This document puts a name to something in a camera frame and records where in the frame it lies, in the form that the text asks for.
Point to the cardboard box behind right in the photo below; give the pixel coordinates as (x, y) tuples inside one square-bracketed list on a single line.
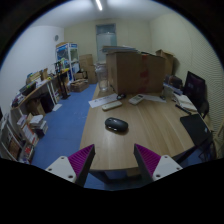
[(169, 60)]

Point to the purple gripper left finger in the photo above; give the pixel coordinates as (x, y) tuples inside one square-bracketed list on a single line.
[(74, 168)]

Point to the black laptop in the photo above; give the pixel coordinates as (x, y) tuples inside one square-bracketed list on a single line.
[(196, 128)]

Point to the open notebook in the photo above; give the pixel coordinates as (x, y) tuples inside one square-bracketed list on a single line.
[(185, 102)]

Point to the large cardboard box on table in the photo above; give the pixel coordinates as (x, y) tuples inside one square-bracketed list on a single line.
[(132, 73)]

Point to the open cardboard box on floor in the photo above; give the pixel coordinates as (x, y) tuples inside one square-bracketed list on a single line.
[(79, 85)]

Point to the white paper sheet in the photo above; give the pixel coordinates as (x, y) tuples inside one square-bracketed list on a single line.
[(103, 100)]

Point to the stacked cardboard boxes by door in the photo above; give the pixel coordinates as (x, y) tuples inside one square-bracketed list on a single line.
[(86, 63)]

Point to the clear glass jar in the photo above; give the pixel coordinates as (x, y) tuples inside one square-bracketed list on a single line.
[(102, 77)]

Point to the book stack on floor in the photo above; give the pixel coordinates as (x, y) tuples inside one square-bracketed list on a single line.
[(39, 125)]

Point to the white remote control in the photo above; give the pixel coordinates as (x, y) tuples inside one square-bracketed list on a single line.
[(136, 99), (112, 105)]

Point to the grey door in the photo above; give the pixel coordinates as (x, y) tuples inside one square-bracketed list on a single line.
[(105, 36)]

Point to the black pen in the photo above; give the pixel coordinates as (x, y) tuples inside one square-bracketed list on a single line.
[(183, 109)]

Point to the ceiling fluorescent light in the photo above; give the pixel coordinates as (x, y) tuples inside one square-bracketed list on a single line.
[(99, 5)]

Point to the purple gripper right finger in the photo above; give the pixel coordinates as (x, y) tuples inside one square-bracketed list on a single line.
[(152, 166)]

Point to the wooden side desk shelf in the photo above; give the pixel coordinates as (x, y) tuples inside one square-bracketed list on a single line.
[(34, 95)]

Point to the white remote control right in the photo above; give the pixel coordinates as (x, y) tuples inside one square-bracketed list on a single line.
[(136, 99)]

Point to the black monitor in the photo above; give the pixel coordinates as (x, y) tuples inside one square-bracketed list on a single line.
[(194, 89)]

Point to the black computer mouse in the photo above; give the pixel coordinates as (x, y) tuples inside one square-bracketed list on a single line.
[(116, 124)]

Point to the blue white display fridge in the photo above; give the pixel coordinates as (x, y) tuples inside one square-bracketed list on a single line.
[(67, 52)]

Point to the white remote control left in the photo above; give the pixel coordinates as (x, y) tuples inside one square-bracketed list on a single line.
[(112, 105)]

